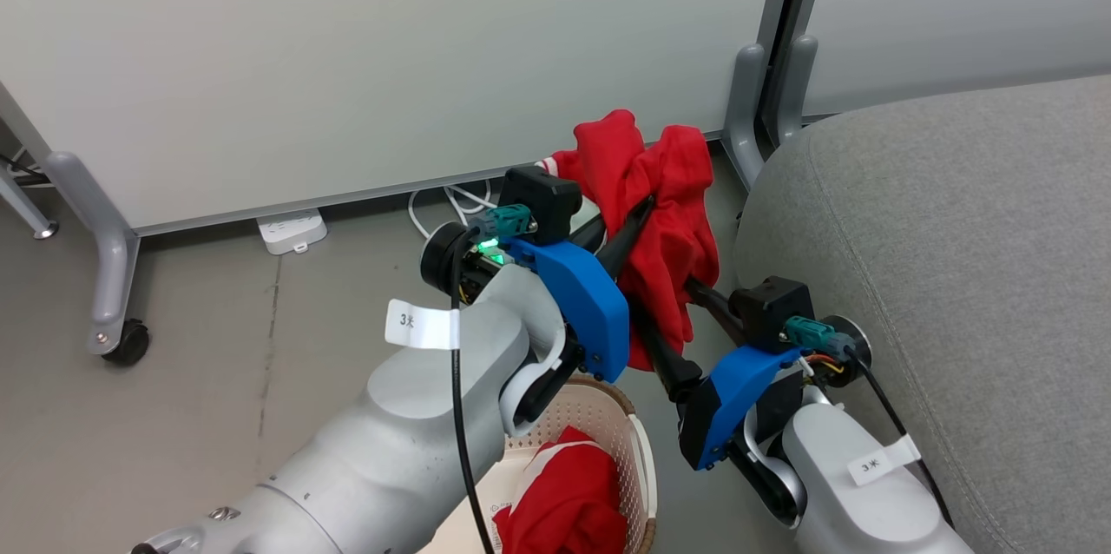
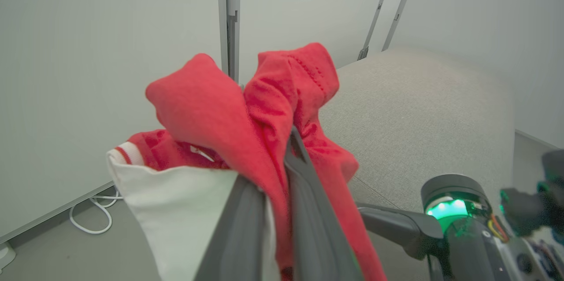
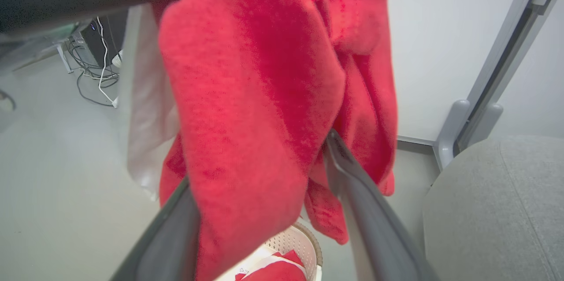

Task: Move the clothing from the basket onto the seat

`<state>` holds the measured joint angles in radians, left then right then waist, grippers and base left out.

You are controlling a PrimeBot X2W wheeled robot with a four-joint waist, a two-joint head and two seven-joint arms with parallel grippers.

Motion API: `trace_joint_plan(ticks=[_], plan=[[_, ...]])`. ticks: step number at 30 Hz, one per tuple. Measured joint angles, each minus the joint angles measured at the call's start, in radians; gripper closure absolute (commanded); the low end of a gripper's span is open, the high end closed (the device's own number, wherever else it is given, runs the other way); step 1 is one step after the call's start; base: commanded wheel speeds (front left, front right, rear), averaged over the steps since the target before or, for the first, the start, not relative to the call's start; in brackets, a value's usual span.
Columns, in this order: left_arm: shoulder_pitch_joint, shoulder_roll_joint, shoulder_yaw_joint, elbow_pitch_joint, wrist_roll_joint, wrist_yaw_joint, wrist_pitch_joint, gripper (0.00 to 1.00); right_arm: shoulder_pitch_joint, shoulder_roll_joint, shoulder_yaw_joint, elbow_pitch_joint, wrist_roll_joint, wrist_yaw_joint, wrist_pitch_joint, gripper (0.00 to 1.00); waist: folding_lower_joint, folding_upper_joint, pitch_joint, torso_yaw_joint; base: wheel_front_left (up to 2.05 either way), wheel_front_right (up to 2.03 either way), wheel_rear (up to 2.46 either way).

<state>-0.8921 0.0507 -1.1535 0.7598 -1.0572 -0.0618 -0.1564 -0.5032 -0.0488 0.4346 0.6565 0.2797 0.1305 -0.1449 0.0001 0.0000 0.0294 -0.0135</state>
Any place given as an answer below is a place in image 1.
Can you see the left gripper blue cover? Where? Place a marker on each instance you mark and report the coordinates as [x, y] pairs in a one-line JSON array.
[[581, 302]]

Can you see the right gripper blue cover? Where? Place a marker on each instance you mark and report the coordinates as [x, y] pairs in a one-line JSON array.
[[720, 406]]

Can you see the red garment with white trim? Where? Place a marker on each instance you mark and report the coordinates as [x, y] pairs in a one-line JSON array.
[[564, 502], [673, 224]]

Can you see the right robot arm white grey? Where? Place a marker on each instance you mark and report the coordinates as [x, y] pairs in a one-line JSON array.
[[851, 511]]

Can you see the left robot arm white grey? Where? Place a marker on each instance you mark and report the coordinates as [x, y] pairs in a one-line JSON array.
[[391, 450]]

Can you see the cream perforated laundry basket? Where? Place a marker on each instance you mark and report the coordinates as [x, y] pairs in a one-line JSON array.
[[603, 411]]

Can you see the grey fabric sofa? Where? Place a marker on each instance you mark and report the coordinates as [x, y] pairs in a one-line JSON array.
[[955, 276]]

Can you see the large white partition panel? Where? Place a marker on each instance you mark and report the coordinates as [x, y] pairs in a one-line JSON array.
[[391, 59]]

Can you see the white power strip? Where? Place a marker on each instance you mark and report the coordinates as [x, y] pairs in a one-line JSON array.
[[292, 230]]

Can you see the narrow white partition panel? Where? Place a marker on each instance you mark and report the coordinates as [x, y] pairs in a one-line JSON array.
[[955, 7]]

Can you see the black caster wheel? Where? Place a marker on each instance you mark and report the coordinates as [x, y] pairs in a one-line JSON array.
[[130, 344]]

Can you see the grey partition leg with caster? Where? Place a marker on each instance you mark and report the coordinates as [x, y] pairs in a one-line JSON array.
[[108, 250]]

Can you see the slanted grey metal table leg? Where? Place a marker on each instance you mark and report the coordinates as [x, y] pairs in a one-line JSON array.
[[22, 202]]

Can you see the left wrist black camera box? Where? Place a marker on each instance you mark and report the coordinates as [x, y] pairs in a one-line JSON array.
[[540, 200]]

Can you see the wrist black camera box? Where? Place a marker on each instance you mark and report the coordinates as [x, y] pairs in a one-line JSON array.
[[772, 306], [540, 200]]

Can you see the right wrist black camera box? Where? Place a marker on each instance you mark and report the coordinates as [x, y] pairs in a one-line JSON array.
[[772, 306]]

